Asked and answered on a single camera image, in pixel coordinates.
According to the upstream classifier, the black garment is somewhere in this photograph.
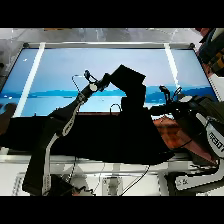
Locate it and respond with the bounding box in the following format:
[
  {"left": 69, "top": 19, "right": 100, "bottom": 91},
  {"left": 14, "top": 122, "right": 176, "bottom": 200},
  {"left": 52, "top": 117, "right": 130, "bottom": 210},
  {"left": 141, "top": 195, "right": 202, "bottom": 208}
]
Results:
[{"left": 0, "top": 64, "right": 176, "bottom": 165}]

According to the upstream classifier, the heap of clothes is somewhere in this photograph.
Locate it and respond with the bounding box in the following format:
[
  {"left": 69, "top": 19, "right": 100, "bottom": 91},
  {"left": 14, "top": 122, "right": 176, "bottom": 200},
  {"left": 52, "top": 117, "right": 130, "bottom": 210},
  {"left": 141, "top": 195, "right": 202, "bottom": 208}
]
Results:
[{"left": 195, "top": 27, "right": 224, "bottom": 78}]

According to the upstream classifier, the black cable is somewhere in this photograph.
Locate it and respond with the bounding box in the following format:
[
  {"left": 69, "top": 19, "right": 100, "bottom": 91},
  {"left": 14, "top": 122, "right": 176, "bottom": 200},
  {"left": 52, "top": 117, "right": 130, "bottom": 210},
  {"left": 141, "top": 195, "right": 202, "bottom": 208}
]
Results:
[
  {"left": 109, "top": 103, "right": 123, "bottom": 115},
  {"left": 120, "top": 164, "right": 152, "bottom": 197},
  {"left": 71, "top": 74, "right": 85, "bottom": 95}
]

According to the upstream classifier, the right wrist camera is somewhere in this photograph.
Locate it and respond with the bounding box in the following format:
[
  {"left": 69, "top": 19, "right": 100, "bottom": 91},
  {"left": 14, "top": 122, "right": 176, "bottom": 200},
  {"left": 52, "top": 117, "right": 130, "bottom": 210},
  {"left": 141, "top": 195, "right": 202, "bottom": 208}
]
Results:
[{"left": 158, "top": 84, "right": 172, "bottom": 103}]

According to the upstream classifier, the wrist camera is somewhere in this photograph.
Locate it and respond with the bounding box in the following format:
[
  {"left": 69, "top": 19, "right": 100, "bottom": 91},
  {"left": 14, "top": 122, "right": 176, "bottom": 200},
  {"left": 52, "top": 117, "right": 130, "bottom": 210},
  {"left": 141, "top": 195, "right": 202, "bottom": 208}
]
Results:
[
  {"left": 83, "top": 69, "right": 100, "bottom": 84},
  {"left": 158, "top": 84, "right": 172, "bottom": 103}
]

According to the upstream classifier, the person's hand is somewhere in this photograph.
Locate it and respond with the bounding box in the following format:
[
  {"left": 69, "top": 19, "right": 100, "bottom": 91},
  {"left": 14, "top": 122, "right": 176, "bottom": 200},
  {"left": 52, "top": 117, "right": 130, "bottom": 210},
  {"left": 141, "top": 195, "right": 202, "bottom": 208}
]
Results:
[{"left": 0, "top": 102, "right": 18, "bottom": 136}]

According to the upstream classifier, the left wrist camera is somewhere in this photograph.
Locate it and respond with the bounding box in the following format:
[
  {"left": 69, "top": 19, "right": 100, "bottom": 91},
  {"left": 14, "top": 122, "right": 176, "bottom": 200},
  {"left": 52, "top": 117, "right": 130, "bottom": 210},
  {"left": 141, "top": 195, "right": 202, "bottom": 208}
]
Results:
[{"left": 83, "top": 69, "right": 100, "bottom": 84}]

